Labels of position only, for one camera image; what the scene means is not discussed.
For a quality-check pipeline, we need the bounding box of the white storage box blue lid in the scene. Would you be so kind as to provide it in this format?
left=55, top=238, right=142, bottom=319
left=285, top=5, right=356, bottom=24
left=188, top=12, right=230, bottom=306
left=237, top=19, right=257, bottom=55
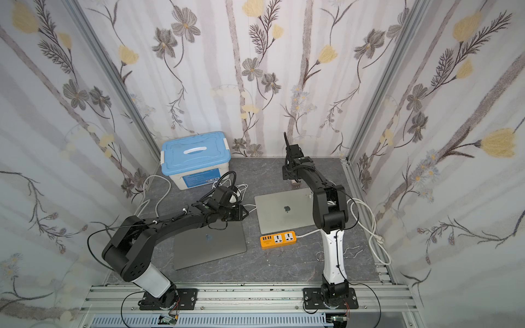
left=160, top=131, right=231, bottom=191

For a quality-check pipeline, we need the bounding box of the pink USB charger adapter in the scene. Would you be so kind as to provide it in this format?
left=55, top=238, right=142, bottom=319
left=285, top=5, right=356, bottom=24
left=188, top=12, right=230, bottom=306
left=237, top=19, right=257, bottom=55
left=291, top=180, right=301, bottom=189

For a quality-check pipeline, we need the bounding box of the white orange strip power cord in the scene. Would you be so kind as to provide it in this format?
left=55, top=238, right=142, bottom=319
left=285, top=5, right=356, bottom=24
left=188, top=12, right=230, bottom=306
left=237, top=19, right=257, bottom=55
left=296, top=197, right=392, bottom=267

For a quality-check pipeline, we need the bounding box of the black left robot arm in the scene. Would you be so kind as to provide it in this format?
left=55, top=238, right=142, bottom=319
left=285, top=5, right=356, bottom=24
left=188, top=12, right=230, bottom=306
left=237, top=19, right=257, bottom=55
left=102, top=186, right=249, bottom=300

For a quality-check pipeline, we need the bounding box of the orange power strip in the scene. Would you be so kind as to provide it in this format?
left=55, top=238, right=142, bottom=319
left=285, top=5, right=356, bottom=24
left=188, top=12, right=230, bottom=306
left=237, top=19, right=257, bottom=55
left=260, top=231, right=297, bottom=250

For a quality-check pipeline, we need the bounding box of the silver laptop right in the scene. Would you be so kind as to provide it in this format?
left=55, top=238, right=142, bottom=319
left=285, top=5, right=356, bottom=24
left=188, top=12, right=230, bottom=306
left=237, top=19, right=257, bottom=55
left=254, top=189, right=315, bottom=235

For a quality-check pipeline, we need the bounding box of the aluminium rail frame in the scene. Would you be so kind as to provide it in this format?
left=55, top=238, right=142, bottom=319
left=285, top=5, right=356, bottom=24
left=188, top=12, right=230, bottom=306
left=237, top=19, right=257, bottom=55
left=74, top=266, right=425, bottom=327

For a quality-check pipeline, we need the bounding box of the thin white USB cable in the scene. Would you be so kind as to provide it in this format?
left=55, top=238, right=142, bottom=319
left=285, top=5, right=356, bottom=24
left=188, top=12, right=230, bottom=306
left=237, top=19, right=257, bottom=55
left=211, top=180, right=250, bottom=206

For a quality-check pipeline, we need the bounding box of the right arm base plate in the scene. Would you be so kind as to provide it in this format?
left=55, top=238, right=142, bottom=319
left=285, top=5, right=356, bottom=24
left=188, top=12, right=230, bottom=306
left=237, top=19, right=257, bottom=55
left=302, top=287, right=359, bottom=310

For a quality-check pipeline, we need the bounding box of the dark grey laptop left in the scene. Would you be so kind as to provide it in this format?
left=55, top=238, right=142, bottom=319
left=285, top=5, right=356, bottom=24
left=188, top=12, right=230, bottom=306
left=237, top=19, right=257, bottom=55
left=173, top=222, right=247, bottom=270

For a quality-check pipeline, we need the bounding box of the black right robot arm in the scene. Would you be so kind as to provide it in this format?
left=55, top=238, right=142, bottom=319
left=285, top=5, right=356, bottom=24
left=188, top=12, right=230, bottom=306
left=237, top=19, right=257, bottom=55
left=282, top=135, right=349, bottom=306

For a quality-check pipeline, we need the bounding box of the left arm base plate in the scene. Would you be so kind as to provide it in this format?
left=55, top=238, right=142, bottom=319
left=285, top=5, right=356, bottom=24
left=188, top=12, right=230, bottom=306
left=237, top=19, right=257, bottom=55
left=138, top=287, right=199, bottom=310

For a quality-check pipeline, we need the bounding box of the thick white power strip cord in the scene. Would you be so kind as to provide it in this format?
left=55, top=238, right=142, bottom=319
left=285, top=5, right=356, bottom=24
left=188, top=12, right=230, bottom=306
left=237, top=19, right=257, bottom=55
left=107, top=174, right=172, bottom=269

